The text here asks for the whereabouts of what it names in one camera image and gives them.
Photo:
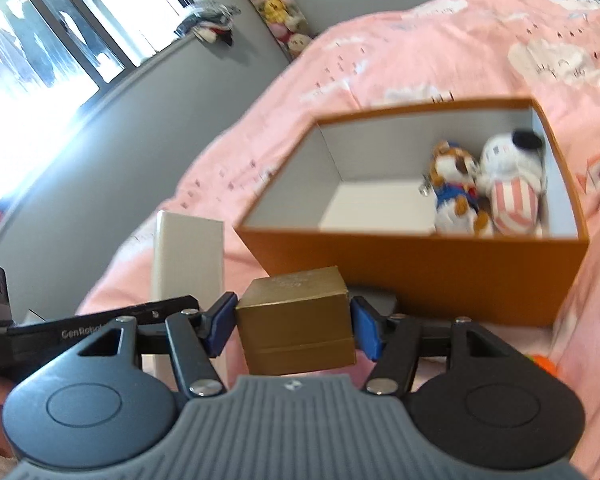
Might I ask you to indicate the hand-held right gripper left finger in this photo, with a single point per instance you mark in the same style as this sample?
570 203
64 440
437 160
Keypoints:
219 327

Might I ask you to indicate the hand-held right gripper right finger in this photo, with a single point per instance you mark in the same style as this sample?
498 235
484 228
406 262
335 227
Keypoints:
366 330

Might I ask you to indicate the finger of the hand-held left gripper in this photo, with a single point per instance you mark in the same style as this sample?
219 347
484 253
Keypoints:
80 327

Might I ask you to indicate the small gold box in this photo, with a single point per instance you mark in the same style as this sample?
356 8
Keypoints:
295 317

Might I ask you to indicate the large orange cardboard box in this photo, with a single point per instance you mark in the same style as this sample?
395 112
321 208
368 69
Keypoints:
415 270

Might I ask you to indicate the orange crochet ball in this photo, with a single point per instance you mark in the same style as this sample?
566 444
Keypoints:
545 367

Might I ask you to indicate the tall white box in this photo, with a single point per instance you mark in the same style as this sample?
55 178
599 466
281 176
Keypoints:
185 255

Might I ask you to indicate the tiger plush toy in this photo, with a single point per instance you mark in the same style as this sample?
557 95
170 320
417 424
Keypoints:
455 185

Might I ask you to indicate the white plush toy, black ear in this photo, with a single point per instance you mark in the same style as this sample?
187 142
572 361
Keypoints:
512 180

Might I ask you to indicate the window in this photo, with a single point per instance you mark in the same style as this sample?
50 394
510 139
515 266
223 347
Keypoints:
45 50

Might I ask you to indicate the pink printed bedsheet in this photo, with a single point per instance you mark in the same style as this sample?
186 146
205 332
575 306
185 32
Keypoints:
405 50

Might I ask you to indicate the pile of clothes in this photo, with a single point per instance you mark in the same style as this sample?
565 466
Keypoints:
210 22

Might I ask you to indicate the hanging row of plush toys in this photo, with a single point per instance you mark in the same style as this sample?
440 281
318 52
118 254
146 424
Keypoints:
280 10

